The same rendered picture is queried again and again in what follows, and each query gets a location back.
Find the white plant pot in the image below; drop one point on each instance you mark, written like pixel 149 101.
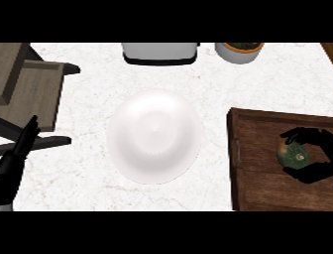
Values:
pixel 239 53

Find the green squash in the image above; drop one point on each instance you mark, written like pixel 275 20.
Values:
pixel 294 156

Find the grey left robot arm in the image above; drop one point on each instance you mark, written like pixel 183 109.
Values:
pixel 3 207

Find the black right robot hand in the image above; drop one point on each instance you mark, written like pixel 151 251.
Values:
pixel 327 145

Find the brown wooden tray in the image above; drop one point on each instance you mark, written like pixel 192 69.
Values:
pixel 262 178

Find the white appliance with black base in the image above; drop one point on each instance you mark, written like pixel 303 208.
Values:
pixel 160 53

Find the tiered wooden rack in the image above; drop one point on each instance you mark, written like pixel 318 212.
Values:
pixel 18 89

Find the white plate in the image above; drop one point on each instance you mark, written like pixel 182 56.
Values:
pixel 154 135

